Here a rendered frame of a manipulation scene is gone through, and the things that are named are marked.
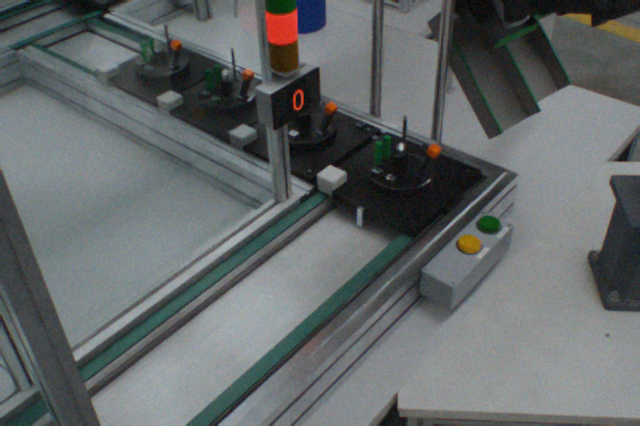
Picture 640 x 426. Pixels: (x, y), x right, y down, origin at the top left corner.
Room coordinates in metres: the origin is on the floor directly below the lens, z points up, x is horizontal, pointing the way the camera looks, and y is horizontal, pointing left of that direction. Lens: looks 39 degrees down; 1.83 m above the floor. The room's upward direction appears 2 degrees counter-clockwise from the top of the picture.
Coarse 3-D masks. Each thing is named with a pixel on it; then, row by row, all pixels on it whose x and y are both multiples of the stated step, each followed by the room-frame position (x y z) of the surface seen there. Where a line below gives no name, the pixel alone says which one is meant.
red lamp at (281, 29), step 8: (272, 16) 1.07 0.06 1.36; (280, 16) 1.06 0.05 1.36; (288, 16) 1.07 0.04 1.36; (296, 16) 1.08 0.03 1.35; (272, 24) 1.07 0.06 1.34; (280, 24) 1.06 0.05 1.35; (288, 24) 1.07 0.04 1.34; (296, 24) 1.08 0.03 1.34; (272, 32) 1.07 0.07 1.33; (280, 32) 1.06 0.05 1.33; (288, 32) 1.06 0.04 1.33; (296, 32) 1.08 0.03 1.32; (272, 40) 1.07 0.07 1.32; (280, 40) 1.06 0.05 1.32; (288, 40) 1.06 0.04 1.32
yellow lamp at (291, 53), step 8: (296, 40) 1.08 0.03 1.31; (272, 48) 1.07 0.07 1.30; (280, 48) 1.06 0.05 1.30; (288, 48) 1.06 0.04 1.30; (296, 48) 1.08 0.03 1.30; (272, 56) 1.07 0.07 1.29; (280, 56) 1.06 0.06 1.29; (288, 56) 1.06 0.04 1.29; (296, 56) 1.07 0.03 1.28; (272, 64) 1.07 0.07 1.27; (280, 64) 1.06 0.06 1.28; (288, 64) 1.06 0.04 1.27; (296, 64) 1.07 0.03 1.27
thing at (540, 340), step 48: (576, 240) 1.06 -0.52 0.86; (528, 288) 0.93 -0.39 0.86; (576, 288) 0.93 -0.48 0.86; (480, 336) 0.82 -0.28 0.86; (528, 336) 0.81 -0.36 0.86; (576, 336) 0.81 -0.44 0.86; (624, 336) 0.81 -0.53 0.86; (432, 384) 0.72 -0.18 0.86; (480, 384) 0.72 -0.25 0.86; (528, 384) 0.71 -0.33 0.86; (576, 384) 0.71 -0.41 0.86; (624, 384) 0.70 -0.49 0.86
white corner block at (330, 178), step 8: (328, 168) 1.16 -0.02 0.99; (336, 168) 1.16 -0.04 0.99; (320, 176) 1.13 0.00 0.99; (328, 176) 1.13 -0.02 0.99; (336, 176) 1.13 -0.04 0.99; (344, 176) 1.14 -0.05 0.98; (320, 184) 1.13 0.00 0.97; (328, 184) 1.12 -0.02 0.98; (336, 184) 1.12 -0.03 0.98; (328, 192) 1.12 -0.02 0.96
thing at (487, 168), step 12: (324, 96) 1.50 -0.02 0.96; (348, 108) 1.44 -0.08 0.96; (372, 120) 1.38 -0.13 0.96; (384, 120) 1.38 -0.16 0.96; (384, 132) 1.33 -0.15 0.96; (396, 132) 1.34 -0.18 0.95; (408, 132) 1.33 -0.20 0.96; (420, 144) 1.28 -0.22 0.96; (432, 144) 1.27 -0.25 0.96; (444, 144) 1.27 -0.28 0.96; (456, 156) 1.23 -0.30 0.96; (468, 156) 1.22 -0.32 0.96; (480, 168) 1.18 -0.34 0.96; (492, 168) 1.18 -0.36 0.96; (300, 180) 1.16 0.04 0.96; (480, 180) 1.16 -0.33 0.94; (300, 192) 1.12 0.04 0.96; (312, 192) 1.13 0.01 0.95
